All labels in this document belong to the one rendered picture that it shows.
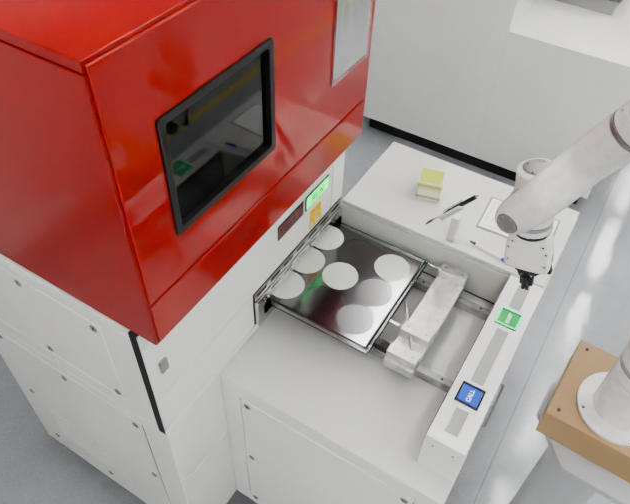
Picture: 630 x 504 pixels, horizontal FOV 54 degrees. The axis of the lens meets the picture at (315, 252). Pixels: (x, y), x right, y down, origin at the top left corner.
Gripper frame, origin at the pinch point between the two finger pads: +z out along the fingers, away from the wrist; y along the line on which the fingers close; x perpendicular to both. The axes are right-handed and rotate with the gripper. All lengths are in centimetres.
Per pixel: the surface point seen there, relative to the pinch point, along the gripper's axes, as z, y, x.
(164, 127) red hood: -64, -40, -55
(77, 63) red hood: -79, -38, -66
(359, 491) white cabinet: 43, -24, -46
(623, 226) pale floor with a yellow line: 115, 2, 174
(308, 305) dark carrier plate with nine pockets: 11, -51, -20
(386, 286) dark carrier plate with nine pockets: 14.4, -36.8, -2.4
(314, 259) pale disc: 10, -58, -5
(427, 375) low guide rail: 23.5, -17.3, -19.0
